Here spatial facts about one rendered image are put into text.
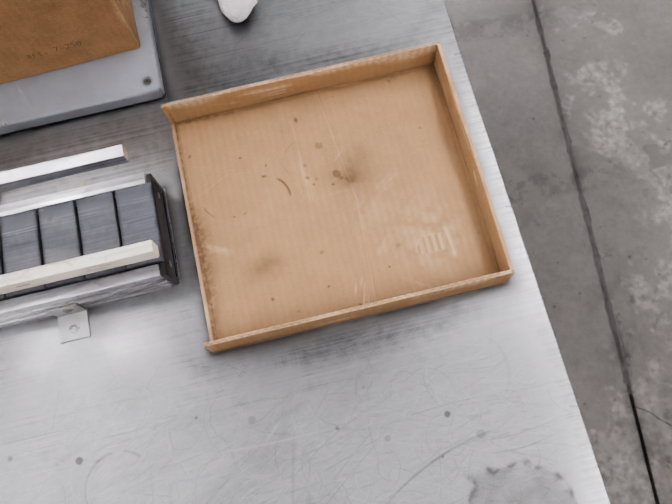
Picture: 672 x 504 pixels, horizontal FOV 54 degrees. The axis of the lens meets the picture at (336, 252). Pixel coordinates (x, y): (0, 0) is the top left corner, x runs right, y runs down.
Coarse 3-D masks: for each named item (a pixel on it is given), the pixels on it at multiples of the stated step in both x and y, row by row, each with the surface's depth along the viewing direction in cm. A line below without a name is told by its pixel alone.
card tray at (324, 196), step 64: (384, 64) 71; (192, 128) 72; (256, 128) 72; (320, 128) 71; (384, 128) 71; (448, 128) 71; (192, 192) 70; (256, 192) 70; (320, 192) 69; (384, 192) 69; (448, 192) 69; (256, 256) 68; (320, 256) 67; (384, 256) 67; (448, 256) 67; (256, 320) 66; (320, 320) 62
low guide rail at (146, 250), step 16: (80, 256) 60; (96, 256) 60; (112, 256) 60; (128, 256) 60; (144, 256) 60; (16, 272) 60; (32, 272) 59; (48, 272) 59; (64, 272) 59; (80, 272) 60; (0, 288) 59; (16, 288) 60
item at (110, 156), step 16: (64, 160) 57; (80, 160) 57; (96, 160) 57; (112, 160) 58; (128, 160) 58; (0, 176) 57; (16, 176) 57; (32, 176) 57; (48, 176) 58; (64, 176) 58
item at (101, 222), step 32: (128, 192) 65; (0, 224) 65; (32, 224) 65; (64, 224) 64; (96, 224) 64; (128, 224) 64; (0, 256) 64; (32, 256) 64; (64, 256) 64; (160, 256) 63; (32, 288) 63
